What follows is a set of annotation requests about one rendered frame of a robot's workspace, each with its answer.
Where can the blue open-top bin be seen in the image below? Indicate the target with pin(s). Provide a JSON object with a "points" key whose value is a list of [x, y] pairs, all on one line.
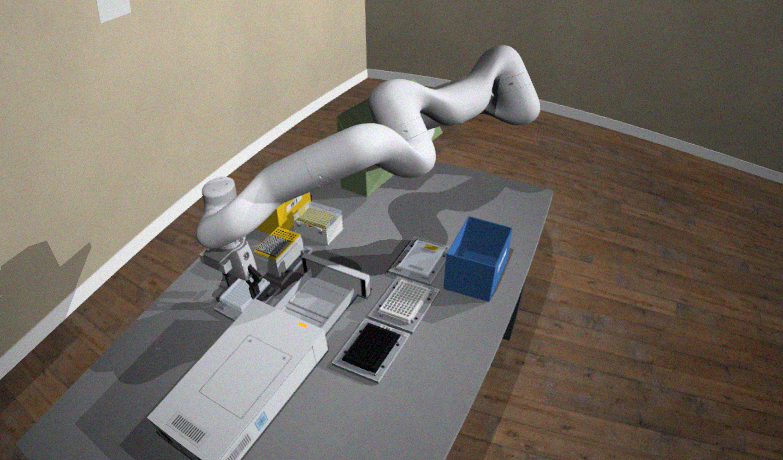
{"points": [[481, 241]]}

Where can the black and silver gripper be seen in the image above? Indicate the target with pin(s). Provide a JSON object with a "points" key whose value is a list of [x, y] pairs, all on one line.
{"points": [[244, 268]]}

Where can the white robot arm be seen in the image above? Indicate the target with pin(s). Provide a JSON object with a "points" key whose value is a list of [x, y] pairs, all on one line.
{"points": [[396, 104]]}

